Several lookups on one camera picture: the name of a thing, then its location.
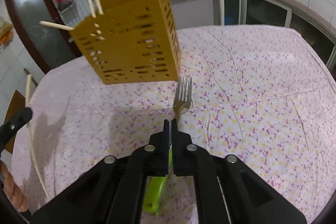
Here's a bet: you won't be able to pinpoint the hanging orange plastic bag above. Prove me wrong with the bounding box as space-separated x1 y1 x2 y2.
0 16 14 46

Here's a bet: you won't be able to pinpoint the wooden board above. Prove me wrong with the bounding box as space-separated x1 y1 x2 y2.
3 90 27 154

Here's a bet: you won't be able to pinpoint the lower kitchen cabinets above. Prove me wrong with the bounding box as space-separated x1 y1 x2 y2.
217 0 336 70

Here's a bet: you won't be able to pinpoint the yellow perforated utensil holder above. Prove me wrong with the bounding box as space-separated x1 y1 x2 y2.
70 0 181 85

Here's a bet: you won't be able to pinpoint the person left hand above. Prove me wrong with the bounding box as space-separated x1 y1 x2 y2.
1 161 29 213

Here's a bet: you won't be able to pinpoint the dark red framed glass door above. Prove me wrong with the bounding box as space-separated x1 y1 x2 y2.
5 0 82 73

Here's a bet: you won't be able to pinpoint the green handled fork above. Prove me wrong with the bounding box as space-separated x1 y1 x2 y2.
142 75 194 214

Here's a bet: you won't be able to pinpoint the floral pink tablecloth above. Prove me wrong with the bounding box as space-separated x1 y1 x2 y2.
11 26 335 223

